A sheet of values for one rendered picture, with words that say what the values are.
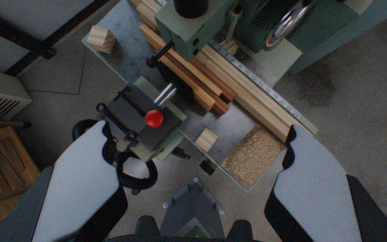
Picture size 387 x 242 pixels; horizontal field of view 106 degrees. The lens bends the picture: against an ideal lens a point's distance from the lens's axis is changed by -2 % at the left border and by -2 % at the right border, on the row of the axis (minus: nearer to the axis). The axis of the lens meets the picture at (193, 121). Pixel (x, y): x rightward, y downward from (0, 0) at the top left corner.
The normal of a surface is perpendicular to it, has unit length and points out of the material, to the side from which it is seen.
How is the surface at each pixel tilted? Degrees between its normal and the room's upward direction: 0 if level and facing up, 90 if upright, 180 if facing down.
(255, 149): 23
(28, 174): 0
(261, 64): 0
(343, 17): 90
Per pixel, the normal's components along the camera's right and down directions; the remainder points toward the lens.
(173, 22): -0.02, -0.08
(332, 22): -0.67, 0.74
